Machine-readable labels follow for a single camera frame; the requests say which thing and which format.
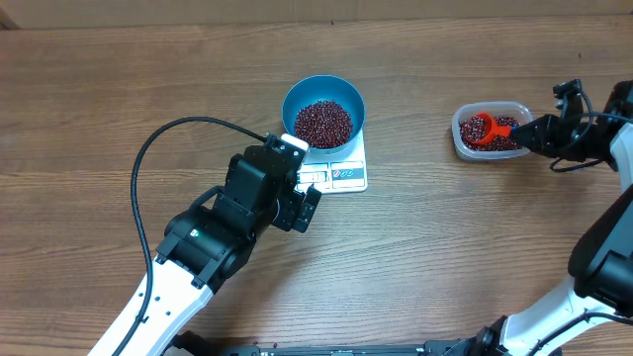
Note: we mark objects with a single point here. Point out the red measuring scoop blue handle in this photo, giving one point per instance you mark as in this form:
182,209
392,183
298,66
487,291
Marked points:
494,130

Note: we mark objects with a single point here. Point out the clear plastic container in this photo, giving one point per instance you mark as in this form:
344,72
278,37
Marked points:
494,108

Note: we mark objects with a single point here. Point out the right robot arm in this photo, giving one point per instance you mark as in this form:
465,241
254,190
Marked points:
598,287

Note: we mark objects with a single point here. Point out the red beans in scoop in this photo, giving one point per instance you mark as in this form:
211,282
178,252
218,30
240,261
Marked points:
475,129

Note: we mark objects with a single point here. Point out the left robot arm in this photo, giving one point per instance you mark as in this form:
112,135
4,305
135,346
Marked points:
210,241

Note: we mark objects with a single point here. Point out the white digital kitchen scale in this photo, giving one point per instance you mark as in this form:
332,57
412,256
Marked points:
343,171

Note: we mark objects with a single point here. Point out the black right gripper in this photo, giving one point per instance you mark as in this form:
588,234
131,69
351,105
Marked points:
552,136

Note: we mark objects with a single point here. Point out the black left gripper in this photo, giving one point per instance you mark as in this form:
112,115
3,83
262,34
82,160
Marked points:
294,202

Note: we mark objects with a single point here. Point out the blue bowl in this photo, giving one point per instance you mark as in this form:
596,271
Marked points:
324,88

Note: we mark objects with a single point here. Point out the red beans in bowl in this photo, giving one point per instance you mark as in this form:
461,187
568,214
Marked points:
323,125

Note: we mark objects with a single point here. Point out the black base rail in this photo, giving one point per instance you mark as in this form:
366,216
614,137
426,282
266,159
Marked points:
191,344

